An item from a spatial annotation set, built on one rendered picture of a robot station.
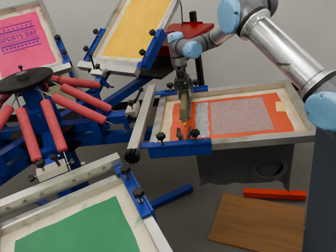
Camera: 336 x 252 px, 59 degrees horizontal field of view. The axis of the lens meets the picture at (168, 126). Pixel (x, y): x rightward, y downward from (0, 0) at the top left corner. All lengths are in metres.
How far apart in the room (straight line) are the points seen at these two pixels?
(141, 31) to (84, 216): 1.45
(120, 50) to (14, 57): 0.85
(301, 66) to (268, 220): 1.58
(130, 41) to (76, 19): 1.57
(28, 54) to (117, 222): 1.78
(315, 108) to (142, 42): 1.54
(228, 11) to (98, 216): 0.88
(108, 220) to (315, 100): 0.83
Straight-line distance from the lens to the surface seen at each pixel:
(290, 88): 1.83
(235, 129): 1.53
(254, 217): 2.35
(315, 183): 1.26
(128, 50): 2.23
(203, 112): 1.70
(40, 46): 2.67
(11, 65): 2.61
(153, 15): 2.34
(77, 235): 1.22
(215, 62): 3.66
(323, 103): 0.86
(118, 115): 1.68
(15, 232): 1.37
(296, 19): 3.67
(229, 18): 1.00
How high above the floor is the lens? 1.82
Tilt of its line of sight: 32 degrees down
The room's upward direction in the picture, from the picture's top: 11 degrees counter-clockwise
